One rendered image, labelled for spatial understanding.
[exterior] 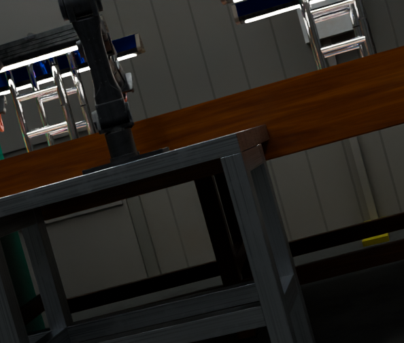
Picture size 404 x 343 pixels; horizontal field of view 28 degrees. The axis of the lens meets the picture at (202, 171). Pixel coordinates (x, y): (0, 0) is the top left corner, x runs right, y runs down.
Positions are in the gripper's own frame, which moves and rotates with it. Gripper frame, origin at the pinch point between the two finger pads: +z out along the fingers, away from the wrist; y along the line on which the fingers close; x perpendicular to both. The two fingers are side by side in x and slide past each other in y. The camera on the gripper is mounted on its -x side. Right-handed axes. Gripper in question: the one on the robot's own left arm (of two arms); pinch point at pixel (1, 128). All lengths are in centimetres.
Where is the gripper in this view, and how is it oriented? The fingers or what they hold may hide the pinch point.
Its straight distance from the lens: 235.8
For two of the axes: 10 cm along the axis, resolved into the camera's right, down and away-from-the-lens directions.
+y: -9.6, 2.6, 1.3
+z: 2.6, 5.7, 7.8
